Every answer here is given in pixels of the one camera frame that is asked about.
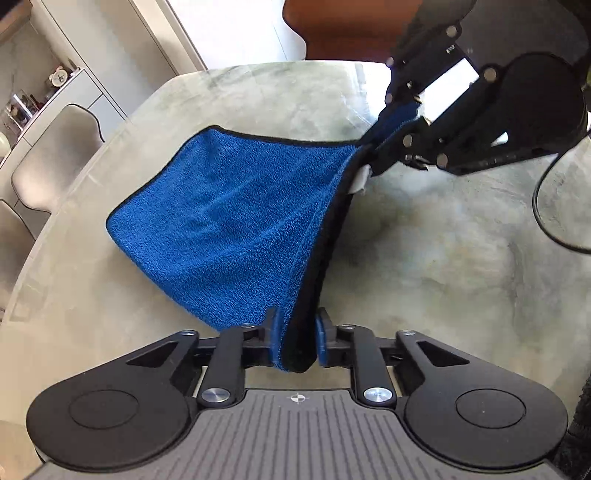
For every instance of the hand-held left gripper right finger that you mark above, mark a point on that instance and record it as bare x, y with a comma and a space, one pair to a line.
322, 339

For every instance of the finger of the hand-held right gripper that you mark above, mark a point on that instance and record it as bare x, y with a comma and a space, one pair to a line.
401, 74
392, 152

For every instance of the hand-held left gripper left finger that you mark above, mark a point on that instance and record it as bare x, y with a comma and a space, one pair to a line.
273, 334

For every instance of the grey and blue towel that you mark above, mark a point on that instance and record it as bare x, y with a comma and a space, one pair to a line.
221, 221

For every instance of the brown chair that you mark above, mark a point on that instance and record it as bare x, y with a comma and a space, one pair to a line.
351, 27

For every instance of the beige upholstered dining chair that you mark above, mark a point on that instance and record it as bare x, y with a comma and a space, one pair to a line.
55, 157
14, 249

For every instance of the white sideboard cabinet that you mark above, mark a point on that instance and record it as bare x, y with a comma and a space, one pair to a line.
92, 99

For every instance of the white vase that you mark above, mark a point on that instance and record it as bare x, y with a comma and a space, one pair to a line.
3, 145

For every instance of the white alarm clock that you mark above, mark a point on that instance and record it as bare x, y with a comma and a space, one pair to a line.
60, 76

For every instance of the clear display case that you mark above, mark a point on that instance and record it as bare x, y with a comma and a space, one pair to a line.
21, 107

